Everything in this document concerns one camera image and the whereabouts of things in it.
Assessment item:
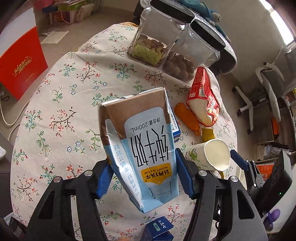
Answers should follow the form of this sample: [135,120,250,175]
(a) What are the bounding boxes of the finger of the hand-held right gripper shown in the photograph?
[230,149,265,193]

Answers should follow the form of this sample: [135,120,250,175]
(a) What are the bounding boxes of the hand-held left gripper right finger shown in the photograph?
[174,148,270,241]

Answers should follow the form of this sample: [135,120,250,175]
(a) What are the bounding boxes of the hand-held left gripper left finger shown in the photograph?
[27,159,114,241]

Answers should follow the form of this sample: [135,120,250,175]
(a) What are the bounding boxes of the blue and brown milk carton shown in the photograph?
[97,88,179,214]

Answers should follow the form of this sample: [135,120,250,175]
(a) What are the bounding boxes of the orange carrot toy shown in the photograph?
[174,102,201,137]

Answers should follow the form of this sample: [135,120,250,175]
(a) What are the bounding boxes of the red noodle bag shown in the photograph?
[186,67,221,127]

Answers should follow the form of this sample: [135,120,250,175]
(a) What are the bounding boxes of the white paper cup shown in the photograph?
[185,138,231,172]

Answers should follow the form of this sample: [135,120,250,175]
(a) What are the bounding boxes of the wooden desk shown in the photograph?
[255,86,296,165]

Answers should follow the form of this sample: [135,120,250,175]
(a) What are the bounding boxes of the purple plastic object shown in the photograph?
[264,209,281,229]

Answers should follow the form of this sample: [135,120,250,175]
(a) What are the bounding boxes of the small blue carton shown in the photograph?
[166,97,182,143]

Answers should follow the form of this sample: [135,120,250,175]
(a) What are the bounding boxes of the dark blue opened carton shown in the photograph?
[140,217,175,241]

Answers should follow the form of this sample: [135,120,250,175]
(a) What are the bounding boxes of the grey office chair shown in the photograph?
[232,62,287,135]

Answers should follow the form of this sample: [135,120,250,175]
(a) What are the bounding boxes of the floral tablecloth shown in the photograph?
[10,22,238,241]

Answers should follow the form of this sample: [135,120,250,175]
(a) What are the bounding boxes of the grey quilted bed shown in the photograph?
[208,35,237,75]

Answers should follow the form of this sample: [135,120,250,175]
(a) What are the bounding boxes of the clear jar of brown nuts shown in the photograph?
[162,19,226,82]

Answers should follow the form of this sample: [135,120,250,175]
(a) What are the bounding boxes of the clear jar of cashews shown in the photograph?
[127,0,196,67]

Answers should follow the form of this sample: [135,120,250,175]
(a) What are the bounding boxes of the red cardboard box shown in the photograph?
[0,25,49,100]

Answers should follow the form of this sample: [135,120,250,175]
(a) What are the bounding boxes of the paper sheet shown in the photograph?
[40,30,69,44]

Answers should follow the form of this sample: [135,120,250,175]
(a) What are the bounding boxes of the blue plush toy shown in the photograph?
[178,0,232,43]

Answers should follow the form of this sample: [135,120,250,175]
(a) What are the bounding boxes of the pile of stored bags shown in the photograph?
[32,0,95,24]

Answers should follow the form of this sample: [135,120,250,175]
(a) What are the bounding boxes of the white cable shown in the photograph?
[0,93,30,127]

